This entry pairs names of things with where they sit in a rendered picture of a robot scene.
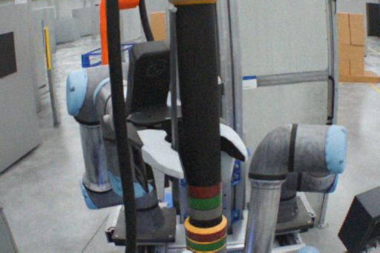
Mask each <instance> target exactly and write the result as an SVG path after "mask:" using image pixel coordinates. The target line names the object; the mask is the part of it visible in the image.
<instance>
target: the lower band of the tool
mask: <svg viewBox="0 0 380 253"><path fill-rule="evenodd" d="M221 216H222V218H223V220H222V222H221V223H220V224H219V225H218V226H215V227H211V228H206V229H199V228H196V227H194V226H192V225H190V224H189V217H187V218H186V220H185V222H184V225H185V227H186V228H187V229H188V230H189V231H191V232H195V233H198V234H211V233H215V232H217V231H220V230H221V229H223V228H224V227H225V226H226V224H227V220H226V218H225V217H224V216H223V215H221ZM219 240H220V239H219ZM219 240H216V241H214V242H210V243H215V242H217V241H219ZM196 243H200V242H196ZM202 244H207V243H202Z"/></svg>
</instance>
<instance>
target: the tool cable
mask: <svg viewBox="0 0 380 253"><path fill-rule="evenodd" d="M105 7H106V9H105V13H106V17H105V19H106V30H107V34H106V36H107V43H108V44H107V49H108V67H109V72H108V74H109V80H110V87H111V107H112V114H113V121H114V135H115V143H116V145H117V156H118V164H119V172H120V179H121V186H122V200H123V201H124V212H125V232H126V236H125V240H126V242H125V253H136V250H137V215H136V204H135V193H134V183H133V172H132V169H131V155H130V147H129V140H128V131H127V123H126V115H125V100H124V85H123V77H122V57H121V42H120V29H119V26H120V23H119V0H105Z"/></svg>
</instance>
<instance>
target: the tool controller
mask: <svg viewBox="0 0 380 253"><path fill-rule="evenodd" d="M338 237H339V240H341V242H342V243H343V245H344V246H345V248H346V249H347V251H348V252H349V253H362V252H364V251H365V252H366V253H369V252H370V251H371V250H372V249H371V248H372V247H374V248H375V249H377V248H378V247H380V186H378V187H375V188H372V189H369V190H367V191H365V192H362V193H360V194H357V195H355V196H354V198H353V201H352V203H351V206H350V209H349V211H348V212H347V216H346V218H345V219H344V222H343V224H342V226H341V228H340V231H339V233H338Z"/></svg>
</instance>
